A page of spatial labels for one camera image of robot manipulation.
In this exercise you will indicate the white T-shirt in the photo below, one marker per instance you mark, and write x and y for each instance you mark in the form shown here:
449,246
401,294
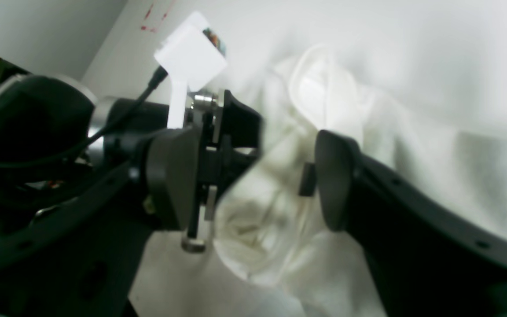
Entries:
269,229

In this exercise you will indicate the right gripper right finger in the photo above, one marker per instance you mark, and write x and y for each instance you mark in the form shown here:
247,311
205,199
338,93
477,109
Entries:
424,260

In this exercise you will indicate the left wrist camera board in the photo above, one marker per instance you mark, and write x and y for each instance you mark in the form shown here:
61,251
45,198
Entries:
193,53

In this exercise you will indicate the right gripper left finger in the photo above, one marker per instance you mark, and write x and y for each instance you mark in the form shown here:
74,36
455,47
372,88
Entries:
81,261

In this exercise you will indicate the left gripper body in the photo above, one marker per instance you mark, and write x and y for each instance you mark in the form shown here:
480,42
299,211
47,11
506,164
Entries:
181,173

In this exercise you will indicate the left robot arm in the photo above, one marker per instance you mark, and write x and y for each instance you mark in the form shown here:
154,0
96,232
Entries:
86,173

